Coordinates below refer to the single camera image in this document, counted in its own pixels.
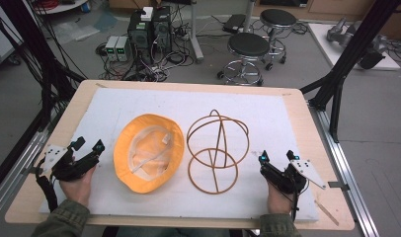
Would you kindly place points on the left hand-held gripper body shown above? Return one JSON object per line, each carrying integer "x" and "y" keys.
{"x": 62, "y": 166}

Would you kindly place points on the white floor platform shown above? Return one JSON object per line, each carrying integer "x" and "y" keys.
{"x": 323, "y": 42}

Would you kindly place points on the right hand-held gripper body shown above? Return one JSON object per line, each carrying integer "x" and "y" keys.
{"x": 292, "y": 179}

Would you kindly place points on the small white box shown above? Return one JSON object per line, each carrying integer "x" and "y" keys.
{"x": 147, "y": 14}

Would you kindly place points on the grey metal post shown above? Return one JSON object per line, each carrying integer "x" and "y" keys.
{"x": 195, "y": 36}

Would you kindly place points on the black metal frame stand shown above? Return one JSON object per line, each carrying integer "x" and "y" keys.
{"x": 40, "y": 59}
{"x": 356, "y": 49}

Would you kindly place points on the clear plastic sheet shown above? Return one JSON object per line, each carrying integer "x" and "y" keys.
{"x": 75, "y": 31}

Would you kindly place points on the white round table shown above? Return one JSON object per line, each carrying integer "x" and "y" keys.
{"x": 62, "y": 6}

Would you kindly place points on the small metal bracket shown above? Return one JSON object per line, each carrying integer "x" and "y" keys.
{"x": 338, "y": 186}

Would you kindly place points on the black computer tower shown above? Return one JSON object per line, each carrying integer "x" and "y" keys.
{"x": 162, "y": 29}
{"x": 140, "y": 36}

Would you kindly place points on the thin wooden stick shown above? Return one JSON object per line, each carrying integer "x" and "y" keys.
{"x": 327, "y": 212}

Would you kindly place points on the flat black box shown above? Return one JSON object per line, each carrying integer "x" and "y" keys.
{"x": 234, "y": 23}

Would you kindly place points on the white foam mat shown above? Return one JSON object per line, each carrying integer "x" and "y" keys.
{"x": 162, "y": 204}

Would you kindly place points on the aluminium rail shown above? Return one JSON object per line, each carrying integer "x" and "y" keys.
{"x": 340, "y": 154}
{"x": 20, "y": 164}

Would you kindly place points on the person's left hand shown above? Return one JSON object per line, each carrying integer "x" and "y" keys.
{"x": 77, "y": 189}

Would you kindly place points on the grey power supply unit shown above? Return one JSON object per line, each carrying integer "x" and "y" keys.
{"x": 123, "y": 48}
{"x": 111, "y": 47}

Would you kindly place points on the black round stool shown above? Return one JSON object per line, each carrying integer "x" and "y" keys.
{"x": 248, "y": 44}
{"x": 278, "y": 17}

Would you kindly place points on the yellow bucket hat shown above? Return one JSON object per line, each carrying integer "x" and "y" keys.
{"x": 126, "y": 148}

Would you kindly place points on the person's right hand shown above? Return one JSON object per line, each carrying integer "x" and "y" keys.
{"x": 279, "y": 202}

